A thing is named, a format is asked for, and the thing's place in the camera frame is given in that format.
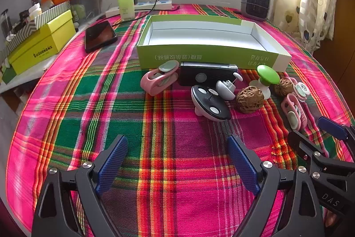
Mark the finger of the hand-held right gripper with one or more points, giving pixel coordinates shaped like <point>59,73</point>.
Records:
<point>332,127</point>
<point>302,142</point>

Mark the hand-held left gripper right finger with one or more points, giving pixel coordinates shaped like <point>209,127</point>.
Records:
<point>244,162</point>

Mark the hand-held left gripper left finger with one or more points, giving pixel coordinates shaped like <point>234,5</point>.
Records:
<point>111,162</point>

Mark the pink clip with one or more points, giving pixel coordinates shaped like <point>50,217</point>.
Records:
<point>288,103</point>
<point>292,80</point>
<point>151,84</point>

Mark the white round cap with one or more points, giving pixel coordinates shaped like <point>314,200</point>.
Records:
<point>301,89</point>

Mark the black oval disc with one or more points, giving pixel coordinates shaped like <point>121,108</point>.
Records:
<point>219,112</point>

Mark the brown walnut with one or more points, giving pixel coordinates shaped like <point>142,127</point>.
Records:
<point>284,87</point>
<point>249,101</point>

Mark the grey white knob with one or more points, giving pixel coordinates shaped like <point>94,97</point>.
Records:
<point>224,89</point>

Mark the green mushroom-shaped knob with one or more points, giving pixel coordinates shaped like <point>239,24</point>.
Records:
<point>266,73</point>

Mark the black rectangular device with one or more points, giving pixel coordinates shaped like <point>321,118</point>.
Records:
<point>191,74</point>

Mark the green white cardboard box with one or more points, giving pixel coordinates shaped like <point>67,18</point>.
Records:
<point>208,52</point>

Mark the brown wooden cabinet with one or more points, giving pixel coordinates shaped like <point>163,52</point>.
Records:
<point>344,31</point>

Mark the heart print curtain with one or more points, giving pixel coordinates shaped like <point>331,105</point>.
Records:
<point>313,3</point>

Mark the black smartphone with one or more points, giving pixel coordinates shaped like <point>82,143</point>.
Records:
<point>99,35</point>

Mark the dark green small box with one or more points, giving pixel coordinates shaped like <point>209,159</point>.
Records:
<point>8,74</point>

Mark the yellow-green shoe box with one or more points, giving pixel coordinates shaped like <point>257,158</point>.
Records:
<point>38,45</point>

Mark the grey fan heater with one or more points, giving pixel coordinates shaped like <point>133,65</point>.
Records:
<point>256,2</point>

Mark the clear storage container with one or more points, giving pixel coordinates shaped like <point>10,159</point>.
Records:
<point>83,8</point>

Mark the grey white striped box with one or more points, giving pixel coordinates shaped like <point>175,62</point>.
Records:
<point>52,11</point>

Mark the white power strip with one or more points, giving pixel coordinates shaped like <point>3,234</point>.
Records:
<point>155,5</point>

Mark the small white bottle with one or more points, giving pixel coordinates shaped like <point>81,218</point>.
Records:
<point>34,10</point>

